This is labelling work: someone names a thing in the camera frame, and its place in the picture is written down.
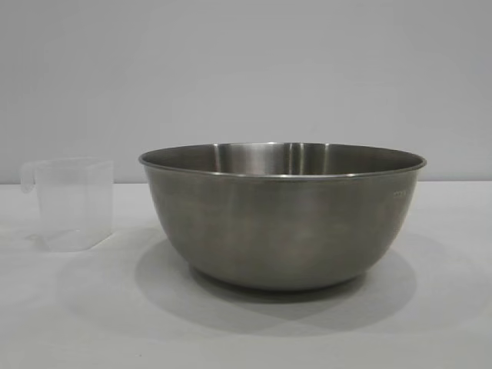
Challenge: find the stainless steel mixing bowl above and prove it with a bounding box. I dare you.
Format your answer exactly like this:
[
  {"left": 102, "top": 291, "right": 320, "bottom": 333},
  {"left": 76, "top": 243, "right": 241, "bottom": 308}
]
[{"left": 138, "top": 141, "right": 427, "bottom": 294}]

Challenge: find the clear plastic measuring cup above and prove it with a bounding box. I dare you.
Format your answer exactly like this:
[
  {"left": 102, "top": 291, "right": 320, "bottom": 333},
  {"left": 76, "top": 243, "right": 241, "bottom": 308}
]
[{"left": 21, "top": 156, "right": 115, "bottom": 252}]

